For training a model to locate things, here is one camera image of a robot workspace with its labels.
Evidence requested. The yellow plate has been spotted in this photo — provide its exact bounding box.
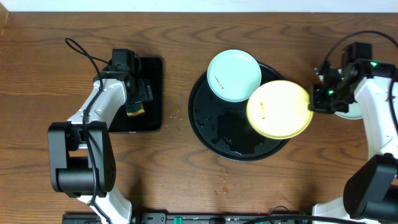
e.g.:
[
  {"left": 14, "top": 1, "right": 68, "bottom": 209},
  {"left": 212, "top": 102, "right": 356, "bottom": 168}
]
[{"left": 246, "top": 80, "right": 313, "bottom": 139}]

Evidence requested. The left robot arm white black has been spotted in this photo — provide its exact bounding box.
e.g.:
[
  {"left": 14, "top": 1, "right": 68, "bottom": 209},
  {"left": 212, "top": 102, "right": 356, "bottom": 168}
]
[{"left": 47, "top": 49, "right": 153, "bottom": 223}]

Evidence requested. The light blue plate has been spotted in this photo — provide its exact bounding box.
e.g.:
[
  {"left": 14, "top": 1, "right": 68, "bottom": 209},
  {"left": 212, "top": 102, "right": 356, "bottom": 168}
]
[
  {"left": 206, "top": 49, "right": 262, "bottom": 103},
  {"left": 335, "top": 103, "right": 363, "bottom": 120}
]

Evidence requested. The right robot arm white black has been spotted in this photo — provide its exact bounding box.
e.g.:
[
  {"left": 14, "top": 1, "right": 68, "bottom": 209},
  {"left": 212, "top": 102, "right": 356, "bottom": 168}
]
[{"left": 308, "top": 58, "right": 397, "bottom": 223}]

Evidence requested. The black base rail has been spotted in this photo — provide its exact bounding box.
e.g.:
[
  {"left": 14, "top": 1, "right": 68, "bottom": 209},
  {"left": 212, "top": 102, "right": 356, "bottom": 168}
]
[{"left": 61, "top": 212, "right": 313, "bottom": 224}]

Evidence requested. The black square tray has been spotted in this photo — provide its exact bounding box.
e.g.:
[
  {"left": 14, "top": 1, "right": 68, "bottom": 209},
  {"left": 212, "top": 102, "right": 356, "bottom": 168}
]
[{"left": 109, "top": 57, "right": 163, "bottom": 133}]

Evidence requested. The yellow green sponge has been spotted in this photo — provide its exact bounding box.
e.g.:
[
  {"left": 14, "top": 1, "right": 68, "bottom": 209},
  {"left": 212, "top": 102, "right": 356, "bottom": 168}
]
[{"left": 126, "top": 103, "right": 145, "bottom": 117}]

